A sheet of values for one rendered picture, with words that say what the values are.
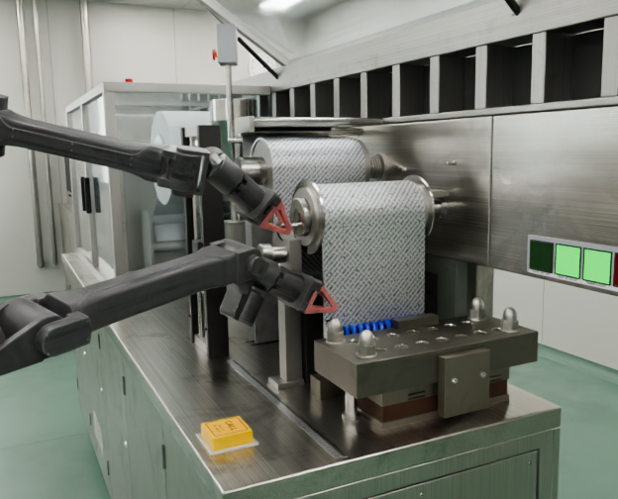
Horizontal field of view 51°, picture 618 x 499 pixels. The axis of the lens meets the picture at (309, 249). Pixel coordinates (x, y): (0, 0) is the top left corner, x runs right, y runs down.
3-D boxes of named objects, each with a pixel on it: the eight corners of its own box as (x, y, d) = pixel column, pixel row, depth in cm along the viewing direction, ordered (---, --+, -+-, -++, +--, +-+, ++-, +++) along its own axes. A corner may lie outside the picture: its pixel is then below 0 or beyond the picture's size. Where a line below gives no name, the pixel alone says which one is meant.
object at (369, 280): (323, 337, 126) (322, 244, 123) (422, 322, 136) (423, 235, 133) (324, 338, 126) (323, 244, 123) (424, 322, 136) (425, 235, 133)
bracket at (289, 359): (266, 383, 135) (261, 239, 131) (294, 377, 138) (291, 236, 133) (275, 390, 131) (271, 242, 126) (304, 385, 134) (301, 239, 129)
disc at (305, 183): (290, 247, 136) (290, 176, 133) (293, 247, 136) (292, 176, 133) (323, 260, 123) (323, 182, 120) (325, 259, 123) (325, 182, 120)
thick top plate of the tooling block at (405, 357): (314, 370, 122) (313, 340, 121) (481, 340, 139) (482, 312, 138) (357, 399, 107) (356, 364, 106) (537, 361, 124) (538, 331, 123)
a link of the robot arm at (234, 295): (257, 253, 108) (219, 241, 113) (228, 317, 107) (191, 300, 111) (290, 274, 118) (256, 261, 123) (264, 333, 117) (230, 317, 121)
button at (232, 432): (200, 436, 111) (200, 423, 110) (239, 428, 114) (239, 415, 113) (213, 452, 104) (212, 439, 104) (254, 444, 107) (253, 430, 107)
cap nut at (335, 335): (322, 341, 120) (321, 317, 119) (339, 338, 122) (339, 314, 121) (331, 346, 117) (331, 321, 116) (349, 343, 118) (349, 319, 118)
